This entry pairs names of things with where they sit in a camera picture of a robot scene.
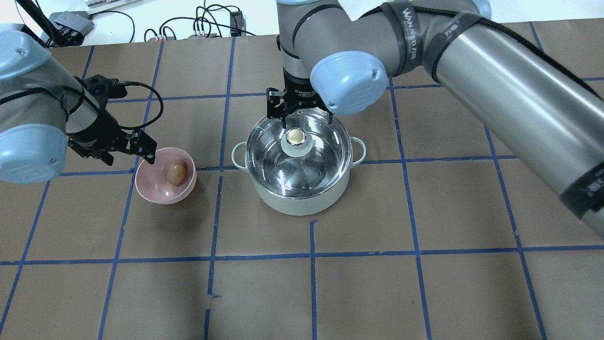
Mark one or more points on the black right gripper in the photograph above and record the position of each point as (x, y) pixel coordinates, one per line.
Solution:
(302, 94)

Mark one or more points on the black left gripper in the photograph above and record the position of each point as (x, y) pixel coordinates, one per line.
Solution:
(97, 131)

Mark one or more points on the glass pot lid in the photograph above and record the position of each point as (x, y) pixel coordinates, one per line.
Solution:
(305, 159)

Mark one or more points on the brown egg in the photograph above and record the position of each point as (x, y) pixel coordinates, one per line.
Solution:
(177, 174)

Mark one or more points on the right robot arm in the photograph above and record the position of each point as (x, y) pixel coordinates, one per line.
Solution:
(544, 113)

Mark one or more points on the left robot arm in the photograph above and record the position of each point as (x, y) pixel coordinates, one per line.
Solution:
(45, 111)

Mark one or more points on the light green steel pot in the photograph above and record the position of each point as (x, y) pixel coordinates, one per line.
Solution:
(308, 206)

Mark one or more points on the pink bowl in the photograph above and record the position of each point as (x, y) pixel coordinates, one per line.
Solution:
(150, 179)

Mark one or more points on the black power adapter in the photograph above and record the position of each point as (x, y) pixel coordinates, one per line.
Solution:
(236, 22)

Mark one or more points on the grey box device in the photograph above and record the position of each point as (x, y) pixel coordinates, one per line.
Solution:
(72, 27)

